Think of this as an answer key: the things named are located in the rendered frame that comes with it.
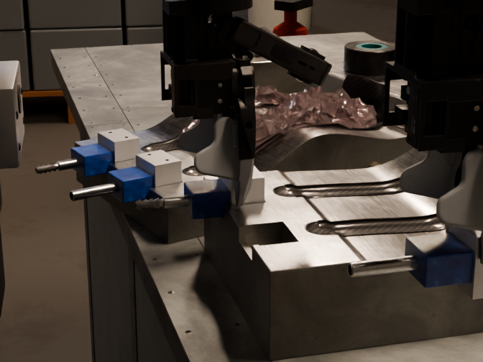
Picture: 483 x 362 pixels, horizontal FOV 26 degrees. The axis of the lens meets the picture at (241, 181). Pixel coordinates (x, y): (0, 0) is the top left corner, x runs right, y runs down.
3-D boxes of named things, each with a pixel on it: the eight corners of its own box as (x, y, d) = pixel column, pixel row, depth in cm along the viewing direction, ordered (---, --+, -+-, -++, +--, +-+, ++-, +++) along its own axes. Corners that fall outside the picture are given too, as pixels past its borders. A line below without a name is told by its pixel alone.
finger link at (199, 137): (174, 172, 114) (177, 98, 109) (226, 167, 115) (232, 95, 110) (180, 188, 112) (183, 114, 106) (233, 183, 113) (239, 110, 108)
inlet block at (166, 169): (81, 225, 119) (79, 179, 117) (64, 211, 123) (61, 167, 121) (182, 202, 125) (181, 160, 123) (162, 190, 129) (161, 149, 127)
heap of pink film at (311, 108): (238, 170, 127) (238, 108, 125) (168, 134, 141) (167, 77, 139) (402, 136, 140) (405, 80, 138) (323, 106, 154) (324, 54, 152)
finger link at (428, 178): (385, 220, 89) (401, 125, 84) (449, 213, 90) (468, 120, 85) (399, 241, 86) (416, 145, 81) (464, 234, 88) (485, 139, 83)
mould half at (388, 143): (168, 244, 121) (165, 154, 117) (76, 180, 141) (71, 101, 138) (484, 169, 146) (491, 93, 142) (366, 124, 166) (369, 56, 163)
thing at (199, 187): (140, 238, 106) (138, 188, 104) (132, 220, 110) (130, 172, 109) (264, 225, 109) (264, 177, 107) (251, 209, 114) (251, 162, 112)
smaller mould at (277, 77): (198, 106, 176) (198, 65, 174) (180, 85, 190) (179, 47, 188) (310, 98, 181) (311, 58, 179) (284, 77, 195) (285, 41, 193)
